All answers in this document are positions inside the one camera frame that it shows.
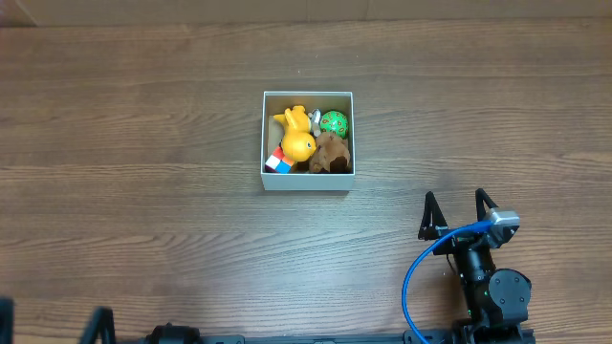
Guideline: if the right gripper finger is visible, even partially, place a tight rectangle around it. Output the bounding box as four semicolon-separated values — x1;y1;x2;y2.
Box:
475;188;497;221
418;191;449;241

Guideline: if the brown plush capybara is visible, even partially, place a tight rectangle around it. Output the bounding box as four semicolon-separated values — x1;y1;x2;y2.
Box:
309;132;352;174

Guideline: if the green number ball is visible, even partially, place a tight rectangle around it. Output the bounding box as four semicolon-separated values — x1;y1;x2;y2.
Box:
319;110;349;139

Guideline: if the yellow rubber whale toy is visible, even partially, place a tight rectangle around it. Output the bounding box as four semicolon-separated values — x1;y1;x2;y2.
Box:
273;105;317;162

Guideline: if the white wooden rattle drum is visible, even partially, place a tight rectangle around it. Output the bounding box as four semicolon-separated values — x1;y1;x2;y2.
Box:
308;109;322;139

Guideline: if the colourful puzzle cube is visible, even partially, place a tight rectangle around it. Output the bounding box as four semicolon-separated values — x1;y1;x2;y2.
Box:
264;146;295;174

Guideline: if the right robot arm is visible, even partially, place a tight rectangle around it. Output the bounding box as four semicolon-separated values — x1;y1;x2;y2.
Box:
418;188;535;343

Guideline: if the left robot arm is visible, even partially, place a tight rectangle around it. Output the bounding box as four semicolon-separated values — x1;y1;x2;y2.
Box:
1;297;204;344

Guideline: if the white cardboard box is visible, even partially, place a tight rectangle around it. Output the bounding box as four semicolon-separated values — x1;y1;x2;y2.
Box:
259;91;357;191

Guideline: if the right blue cable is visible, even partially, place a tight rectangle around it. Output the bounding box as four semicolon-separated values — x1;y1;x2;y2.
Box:
401;220;494;344

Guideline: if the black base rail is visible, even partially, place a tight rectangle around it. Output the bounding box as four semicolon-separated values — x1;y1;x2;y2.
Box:
117;330;536;344

